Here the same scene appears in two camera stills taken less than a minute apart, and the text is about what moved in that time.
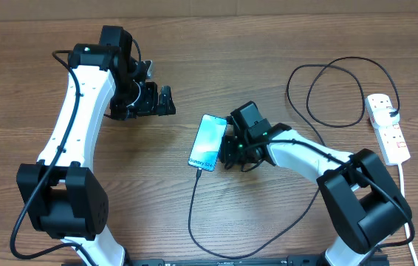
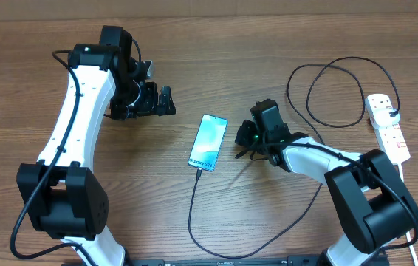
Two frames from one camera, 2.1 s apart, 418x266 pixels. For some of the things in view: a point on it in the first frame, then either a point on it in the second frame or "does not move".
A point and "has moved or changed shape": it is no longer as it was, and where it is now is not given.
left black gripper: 149,106 does not move
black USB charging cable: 329,65 has moved or changed shape
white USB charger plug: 383,118 does not move
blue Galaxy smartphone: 207,143 does not move
